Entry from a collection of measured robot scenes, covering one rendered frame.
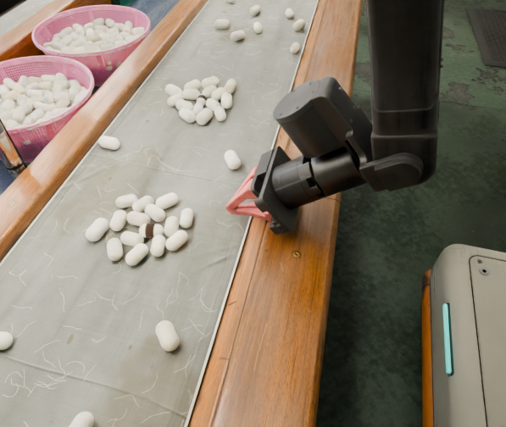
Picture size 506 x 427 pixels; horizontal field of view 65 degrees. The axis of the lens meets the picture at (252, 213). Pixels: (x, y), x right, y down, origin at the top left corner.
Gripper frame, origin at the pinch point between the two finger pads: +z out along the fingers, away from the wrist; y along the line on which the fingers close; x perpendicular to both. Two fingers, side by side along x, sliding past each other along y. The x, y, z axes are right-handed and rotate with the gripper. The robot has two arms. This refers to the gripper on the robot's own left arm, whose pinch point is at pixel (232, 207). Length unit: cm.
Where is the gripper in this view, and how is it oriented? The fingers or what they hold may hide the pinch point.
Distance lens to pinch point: 55.6
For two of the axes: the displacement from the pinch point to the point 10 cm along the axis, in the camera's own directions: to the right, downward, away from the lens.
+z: -7.6, 2.8, 5.9
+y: -2.3, 7.3, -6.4
